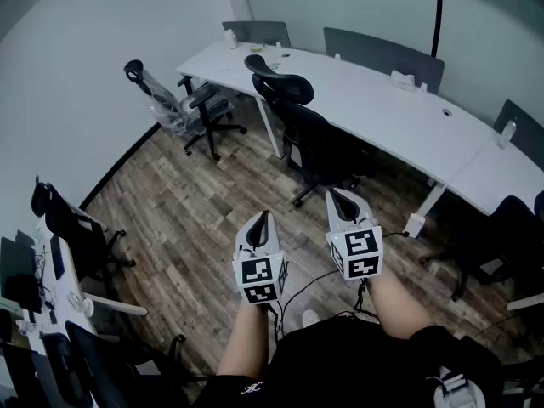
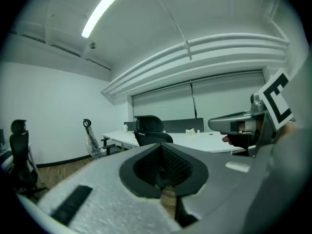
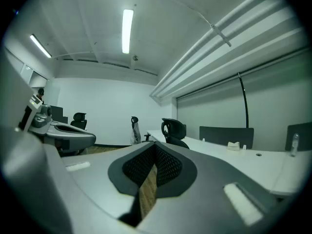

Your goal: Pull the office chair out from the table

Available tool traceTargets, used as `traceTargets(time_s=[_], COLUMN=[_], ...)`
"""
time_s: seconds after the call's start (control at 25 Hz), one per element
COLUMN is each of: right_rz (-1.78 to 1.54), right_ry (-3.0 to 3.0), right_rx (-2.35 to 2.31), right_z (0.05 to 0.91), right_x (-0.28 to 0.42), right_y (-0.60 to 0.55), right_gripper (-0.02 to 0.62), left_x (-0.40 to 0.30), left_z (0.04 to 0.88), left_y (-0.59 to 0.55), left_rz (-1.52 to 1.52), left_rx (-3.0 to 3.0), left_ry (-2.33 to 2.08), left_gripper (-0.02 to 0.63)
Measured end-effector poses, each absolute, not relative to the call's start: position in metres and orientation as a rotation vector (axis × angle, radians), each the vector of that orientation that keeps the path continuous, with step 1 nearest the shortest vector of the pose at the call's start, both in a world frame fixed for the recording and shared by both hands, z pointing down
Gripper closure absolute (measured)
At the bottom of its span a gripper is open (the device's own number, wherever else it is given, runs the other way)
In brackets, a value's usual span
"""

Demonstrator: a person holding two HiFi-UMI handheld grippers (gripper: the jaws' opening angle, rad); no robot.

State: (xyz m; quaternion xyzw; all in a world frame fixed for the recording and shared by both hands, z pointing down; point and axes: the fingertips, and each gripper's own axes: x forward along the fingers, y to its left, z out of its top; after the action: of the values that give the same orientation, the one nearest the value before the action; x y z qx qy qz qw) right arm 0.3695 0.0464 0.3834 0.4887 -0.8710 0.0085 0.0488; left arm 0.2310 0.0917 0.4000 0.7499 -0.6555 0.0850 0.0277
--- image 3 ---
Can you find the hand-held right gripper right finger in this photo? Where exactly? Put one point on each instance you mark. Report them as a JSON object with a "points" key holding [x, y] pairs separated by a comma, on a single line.
{"points": [[200, 203]]}

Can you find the grey window roller blind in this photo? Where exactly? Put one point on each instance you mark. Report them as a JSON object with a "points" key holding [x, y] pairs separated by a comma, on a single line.
{"points": [[275, 101]]}

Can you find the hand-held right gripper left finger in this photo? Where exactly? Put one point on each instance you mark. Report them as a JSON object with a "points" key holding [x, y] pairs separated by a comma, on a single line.
{"points": [[92, 184]]}

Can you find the white ceiling pipe bundle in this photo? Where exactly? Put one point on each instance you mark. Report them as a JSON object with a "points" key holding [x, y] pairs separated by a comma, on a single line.
{"points": [[219, 47]]}

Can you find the black office chair with headrest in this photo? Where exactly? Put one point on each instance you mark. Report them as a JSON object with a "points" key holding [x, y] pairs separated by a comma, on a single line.
{"points": [[79, 121]]}

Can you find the long ceiling light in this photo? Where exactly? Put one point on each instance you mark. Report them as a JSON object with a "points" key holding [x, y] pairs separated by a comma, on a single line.
{"points": [[40, 45], [127, 30]]}

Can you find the white tissue box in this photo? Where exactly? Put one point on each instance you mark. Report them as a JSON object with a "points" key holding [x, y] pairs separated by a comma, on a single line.
{"points": [[233, 147]]}

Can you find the long white curved desk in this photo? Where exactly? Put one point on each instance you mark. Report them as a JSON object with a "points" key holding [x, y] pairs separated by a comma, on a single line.
{"points": [[243, 162]]}

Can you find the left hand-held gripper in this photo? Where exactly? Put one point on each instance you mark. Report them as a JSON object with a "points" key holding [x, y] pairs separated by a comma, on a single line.
{"points": [[36, 121]]}

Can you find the plastic wrapped black office chair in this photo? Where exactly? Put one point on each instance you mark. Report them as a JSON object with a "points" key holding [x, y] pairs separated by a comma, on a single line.
{"points": [[135, 133]]}

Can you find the short white curved desk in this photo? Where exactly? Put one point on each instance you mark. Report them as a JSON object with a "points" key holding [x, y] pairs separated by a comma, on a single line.
{"points": [[297, 172]]}

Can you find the clear plastic bottle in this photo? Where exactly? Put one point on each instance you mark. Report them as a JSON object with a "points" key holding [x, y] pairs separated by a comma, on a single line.
{"points": [[294, 145]]}

